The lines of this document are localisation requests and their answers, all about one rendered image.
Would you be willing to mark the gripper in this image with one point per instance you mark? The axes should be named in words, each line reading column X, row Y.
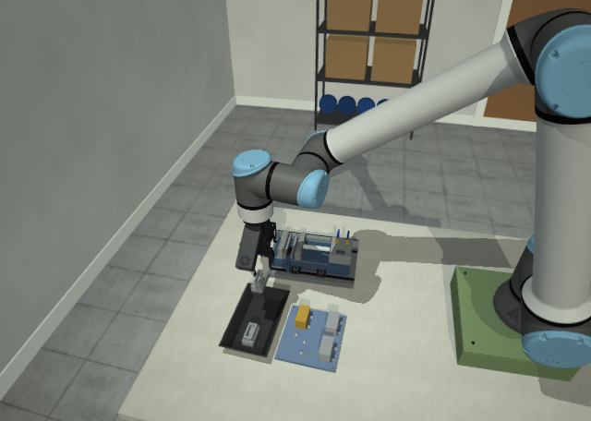
column 269, row 232

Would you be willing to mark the yellow rectangular block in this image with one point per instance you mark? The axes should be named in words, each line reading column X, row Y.
column 302, row 316

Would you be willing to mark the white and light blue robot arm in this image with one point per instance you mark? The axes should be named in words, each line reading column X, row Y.
column 558, row 254

